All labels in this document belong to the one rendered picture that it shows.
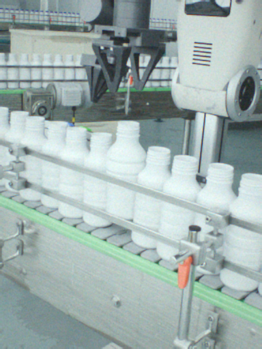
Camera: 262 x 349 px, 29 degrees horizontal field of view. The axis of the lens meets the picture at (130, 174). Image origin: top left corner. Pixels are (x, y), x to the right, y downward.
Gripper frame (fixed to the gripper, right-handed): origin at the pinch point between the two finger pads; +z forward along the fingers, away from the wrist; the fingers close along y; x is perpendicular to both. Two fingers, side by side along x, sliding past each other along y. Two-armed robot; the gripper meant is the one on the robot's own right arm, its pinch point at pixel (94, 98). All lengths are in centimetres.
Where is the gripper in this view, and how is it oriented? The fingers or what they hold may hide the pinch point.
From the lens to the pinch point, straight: 117.8
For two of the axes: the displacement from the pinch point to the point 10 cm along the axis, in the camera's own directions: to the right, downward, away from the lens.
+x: 5.9, 1.6, 7.9
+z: -2.8, 9.6, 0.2
